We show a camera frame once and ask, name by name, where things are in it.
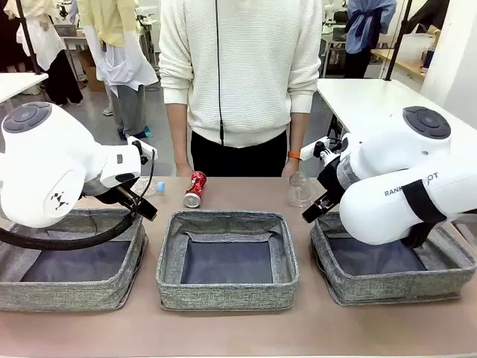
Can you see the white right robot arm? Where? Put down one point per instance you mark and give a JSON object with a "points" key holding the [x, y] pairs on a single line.
{"points": [[391, 220]]}

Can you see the person's right hand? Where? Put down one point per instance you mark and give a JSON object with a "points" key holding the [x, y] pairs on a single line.
{"points": [[184, 170]]}

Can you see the orange wrist watch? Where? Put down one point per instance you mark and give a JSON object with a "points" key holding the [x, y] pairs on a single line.
{"points": [[295, 155]]}

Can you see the person in white sweater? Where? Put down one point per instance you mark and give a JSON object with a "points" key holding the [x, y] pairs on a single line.
{"points": [[242, 74]]}

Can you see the black stand pole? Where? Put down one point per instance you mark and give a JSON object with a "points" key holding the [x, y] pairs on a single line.
{"points": [[28, 37], [397, 44]]}

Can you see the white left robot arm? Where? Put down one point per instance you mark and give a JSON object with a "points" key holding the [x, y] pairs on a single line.
{"points": [[44, 160]]}

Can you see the brown cardboard box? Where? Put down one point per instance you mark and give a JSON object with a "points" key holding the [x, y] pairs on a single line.
{"points": [[93, 76]]}

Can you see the grey fabric basket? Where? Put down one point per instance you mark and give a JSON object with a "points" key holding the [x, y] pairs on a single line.
{"points": [[391, 287], [74, 291], [227, 294]]}

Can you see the person's right forearm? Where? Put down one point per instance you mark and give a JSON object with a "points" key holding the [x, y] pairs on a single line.
{"points": [[179, 134]]}

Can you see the black metal chair frame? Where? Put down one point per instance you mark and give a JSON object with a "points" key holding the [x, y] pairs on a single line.
{"points": [[337, 128]]}

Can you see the crushed red soda can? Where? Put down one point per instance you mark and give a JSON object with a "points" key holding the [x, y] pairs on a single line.
{"points": [[195, 190]]}

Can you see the person's left forearm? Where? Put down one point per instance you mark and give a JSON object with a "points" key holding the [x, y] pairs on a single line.
{"points": [[298, 130]]}

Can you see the person in blue shirt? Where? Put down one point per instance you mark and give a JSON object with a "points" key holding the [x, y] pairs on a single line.
{"points": [[367, 30]]}

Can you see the wooden background table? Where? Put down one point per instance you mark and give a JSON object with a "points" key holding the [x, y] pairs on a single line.
{"points": [[402, 61]]}

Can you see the small white table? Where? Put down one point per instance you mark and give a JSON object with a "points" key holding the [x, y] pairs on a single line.
{"points": [[18, 84]]}

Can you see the crushed bottle with pink label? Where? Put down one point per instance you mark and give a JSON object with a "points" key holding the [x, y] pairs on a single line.
{"points": [[145, 188]]}

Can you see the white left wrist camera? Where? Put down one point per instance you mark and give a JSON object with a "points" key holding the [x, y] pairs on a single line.
{"points": [[145, 148]]}

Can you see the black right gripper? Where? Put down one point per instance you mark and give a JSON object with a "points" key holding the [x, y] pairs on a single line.
{"points": [[331, 177]]}

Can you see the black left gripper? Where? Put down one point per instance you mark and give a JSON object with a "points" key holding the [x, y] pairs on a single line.
{"points": [[102, 195]]}

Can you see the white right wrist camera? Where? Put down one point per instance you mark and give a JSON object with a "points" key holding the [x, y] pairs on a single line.
{"points": [[311, 150]]}

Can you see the white plastic bag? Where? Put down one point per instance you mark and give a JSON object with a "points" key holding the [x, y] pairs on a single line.
{"points": [[419, 41]]}

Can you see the person's left hand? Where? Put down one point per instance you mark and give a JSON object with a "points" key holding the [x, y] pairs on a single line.
{"points": [[292, 166]]}

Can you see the clear plastic cup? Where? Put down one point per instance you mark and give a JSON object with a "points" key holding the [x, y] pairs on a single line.
{"points": [[302, 192]]}

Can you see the person in black trousers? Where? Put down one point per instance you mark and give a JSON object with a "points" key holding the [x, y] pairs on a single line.
{"points": [[48, 48]]}

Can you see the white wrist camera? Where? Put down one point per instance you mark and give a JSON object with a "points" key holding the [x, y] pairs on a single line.
{"points": [[311, 150], [145, 148]]}

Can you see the large white table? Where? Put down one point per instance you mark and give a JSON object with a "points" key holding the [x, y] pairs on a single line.
{"points": [[365, 100]]}

